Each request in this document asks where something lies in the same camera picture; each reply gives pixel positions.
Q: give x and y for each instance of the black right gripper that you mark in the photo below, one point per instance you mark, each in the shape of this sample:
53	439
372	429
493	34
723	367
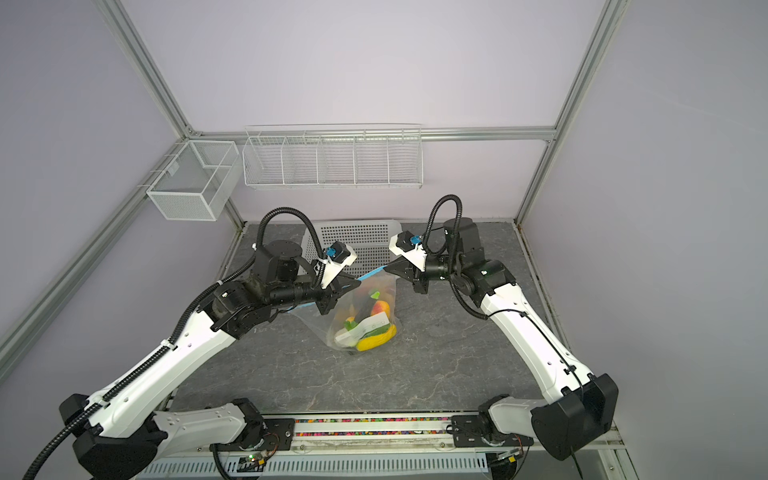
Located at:
411	273

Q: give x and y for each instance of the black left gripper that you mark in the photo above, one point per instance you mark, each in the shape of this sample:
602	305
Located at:
334	290

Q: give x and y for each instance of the white perforated plastic basket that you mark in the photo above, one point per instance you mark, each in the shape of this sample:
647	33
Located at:
369	239

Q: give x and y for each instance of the clear zip bag blue zipper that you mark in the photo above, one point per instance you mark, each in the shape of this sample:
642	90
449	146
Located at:
351	309

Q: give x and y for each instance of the yellow peach with red spot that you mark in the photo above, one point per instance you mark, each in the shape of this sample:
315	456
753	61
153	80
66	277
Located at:
381	307

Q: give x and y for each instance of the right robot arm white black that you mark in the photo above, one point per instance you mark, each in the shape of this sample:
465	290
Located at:
577	406

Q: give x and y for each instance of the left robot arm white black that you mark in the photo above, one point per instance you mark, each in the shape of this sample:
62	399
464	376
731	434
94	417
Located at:
191	344

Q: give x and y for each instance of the white vent grille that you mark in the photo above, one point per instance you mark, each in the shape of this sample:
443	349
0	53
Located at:
333	466

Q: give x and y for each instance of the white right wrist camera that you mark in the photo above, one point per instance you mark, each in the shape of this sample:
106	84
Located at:
409	246

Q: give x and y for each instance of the white wire wall shelf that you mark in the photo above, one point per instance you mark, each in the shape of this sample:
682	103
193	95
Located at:
367	155

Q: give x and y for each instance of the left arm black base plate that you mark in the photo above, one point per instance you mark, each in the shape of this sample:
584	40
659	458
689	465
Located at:
272	434

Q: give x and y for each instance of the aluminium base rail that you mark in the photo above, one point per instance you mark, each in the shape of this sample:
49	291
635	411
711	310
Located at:
372	435

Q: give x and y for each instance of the white mesh wall box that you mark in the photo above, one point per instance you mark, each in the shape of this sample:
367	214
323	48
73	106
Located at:
198	181

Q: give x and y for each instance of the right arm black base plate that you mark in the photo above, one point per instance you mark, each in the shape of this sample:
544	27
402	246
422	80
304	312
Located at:
475	431

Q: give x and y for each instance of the aluminium frame profiles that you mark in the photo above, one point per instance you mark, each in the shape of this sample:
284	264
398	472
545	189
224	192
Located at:
120	274

